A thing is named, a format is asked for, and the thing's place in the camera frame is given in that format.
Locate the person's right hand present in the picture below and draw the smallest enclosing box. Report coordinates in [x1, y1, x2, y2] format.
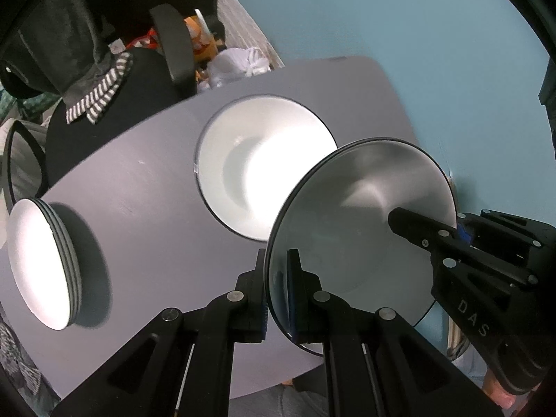
[482, 369, 538, 415]

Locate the striped shirt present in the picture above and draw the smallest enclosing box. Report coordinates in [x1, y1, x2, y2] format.
[0, 318, 42, 399]

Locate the tied white plastic bag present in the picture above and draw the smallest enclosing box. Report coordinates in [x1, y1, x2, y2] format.
[206, 47, 270, 89]

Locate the black office chair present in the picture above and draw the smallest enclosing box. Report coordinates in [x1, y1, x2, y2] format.
[1, 4, 196, 208]

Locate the orange plastic bag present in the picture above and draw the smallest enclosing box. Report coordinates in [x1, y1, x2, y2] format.
[184, 16, 219, 63]

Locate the dark grey hooded sweater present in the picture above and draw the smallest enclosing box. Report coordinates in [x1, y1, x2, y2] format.
[1, 0, 133, 124]

